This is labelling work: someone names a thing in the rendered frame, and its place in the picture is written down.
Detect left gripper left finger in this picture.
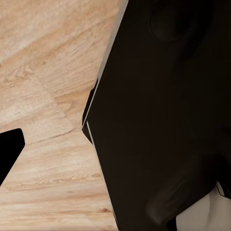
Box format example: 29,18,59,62
0,128,25,186

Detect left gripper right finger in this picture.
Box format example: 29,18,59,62
216,128,231,167

